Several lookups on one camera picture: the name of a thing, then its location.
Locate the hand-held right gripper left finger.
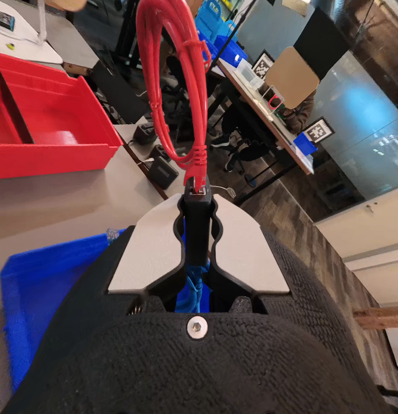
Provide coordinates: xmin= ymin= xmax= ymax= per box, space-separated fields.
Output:
xmin=108 ymin=193 xmax=188 ymax=313

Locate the blue ethernet cable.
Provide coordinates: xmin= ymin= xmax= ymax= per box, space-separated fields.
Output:
xmin=106 ymin=226 xmax=213 ymax=314

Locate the red plastic bin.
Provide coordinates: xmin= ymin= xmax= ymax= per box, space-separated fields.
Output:
xmin=0 ymin=52 xmax=123 ymax=180

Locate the light blue plastic crate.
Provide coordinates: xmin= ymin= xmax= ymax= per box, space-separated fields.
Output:
xmin=195 ymin=0 xmax=237 ymax=44

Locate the white stand base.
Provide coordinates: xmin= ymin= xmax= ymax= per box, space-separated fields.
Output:
xmin=0 ymin=0 xmax=64 ymax=65

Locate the black ethernet adapter box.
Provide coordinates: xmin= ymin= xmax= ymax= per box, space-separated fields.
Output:
xmin=183 ymin=184 xmax=213 ymax=266

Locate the clear plastic container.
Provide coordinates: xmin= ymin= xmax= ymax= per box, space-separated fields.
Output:
xmin=233 ymin=58 xmax=266 ymax=89

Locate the red ethernet cable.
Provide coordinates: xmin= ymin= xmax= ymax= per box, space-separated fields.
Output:
xmin=135 ymin=0 xmax=213 ymax=194

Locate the black bin divider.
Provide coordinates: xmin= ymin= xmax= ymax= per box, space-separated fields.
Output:
xmin=0 ymin=66 xmax=35 ymax=145

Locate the fiducial marker board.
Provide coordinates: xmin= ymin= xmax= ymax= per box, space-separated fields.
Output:
xmin=304 ymin=117 xmax=335 ymax=144
xmin=252 ymin=49 xmax=275 ymax=80

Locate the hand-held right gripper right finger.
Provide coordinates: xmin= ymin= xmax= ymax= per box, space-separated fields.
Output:
xmin=207 ymin=193 xmax=291 ymax=312

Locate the small blue bin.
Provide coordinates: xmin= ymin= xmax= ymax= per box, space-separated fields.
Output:
xmin=293 ymin=132 xmax=317 ymax=156

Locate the black wall panel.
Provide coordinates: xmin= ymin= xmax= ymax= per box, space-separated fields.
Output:
xmin=293 ymin=6 xmax=351 ymax=81

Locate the blue plastic bin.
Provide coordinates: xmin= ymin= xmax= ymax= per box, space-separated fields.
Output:
xmin=0 ymin=228 xmax=219 ymax=393

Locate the wooden post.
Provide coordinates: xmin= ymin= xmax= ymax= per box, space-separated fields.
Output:
xmin=353 ymin=306 xmax=398 ymax=330

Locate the clear acrylic stand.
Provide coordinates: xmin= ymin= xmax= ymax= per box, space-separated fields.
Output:
xmin=260 ymin=85 xmax=285 ymax=112

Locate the black power adapter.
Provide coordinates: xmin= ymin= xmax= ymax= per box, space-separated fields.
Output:
xmin=147 ymin=157 xmax=180 ymax=190
xmin=150 ymin=144 xmax=174 ymax=162
xmin=133 ymin=124 xmax=158 ymax=146

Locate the black office chair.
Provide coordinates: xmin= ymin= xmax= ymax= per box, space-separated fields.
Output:
xmin=225 ymin=139 xmax=262 ymax=189

